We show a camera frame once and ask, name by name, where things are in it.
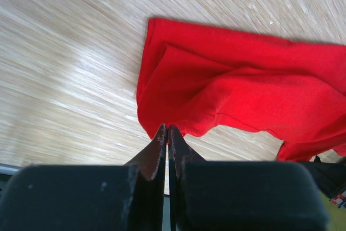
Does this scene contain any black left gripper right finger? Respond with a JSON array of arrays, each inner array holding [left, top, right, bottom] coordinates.
[[168, 127, 329, 230]]

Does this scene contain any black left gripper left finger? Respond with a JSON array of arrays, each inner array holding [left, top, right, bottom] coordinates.
[[1, 125, 166, 230]]

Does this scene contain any red t-shirt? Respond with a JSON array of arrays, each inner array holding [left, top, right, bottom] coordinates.
[[136, 17, 345, 161]]

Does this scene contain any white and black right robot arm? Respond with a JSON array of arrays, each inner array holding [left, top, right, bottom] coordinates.
[[313, 156, 345, 209]]

